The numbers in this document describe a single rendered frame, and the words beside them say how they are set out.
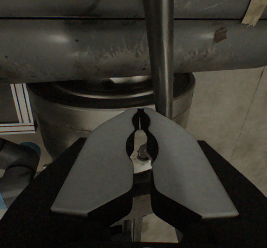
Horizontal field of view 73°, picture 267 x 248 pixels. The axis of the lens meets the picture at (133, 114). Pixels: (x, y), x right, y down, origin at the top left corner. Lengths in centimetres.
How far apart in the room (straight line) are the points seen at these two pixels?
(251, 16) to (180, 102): 13
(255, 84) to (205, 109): 58
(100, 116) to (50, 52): 10
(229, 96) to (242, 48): 192
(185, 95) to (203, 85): 161
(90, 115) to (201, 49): 15
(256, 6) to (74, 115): 23
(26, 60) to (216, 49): 19
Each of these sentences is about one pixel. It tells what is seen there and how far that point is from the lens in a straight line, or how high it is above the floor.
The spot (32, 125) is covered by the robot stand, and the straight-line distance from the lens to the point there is 149.
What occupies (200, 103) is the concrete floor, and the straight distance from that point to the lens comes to 199.
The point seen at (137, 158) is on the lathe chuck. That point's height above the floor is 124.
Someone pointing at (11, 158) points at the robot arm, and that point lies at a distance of 60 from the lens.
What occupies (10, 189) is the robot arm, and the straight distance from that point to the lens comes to 54.
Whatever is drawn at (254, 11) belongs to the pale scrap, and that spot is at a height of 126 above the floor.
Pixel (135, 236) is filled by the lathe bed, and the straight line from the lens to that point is 143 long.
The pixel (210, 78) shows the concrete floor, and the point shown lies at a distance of 191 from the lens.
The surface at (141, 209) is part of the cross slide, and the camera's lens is 95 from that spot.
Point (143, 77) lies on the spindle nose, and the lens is 28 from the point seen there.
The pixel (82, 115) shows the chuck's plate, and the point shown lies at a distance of 24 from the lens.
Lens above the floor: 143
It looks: 56 degrees down
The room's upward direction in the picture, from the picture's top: 155 degrees clockwise
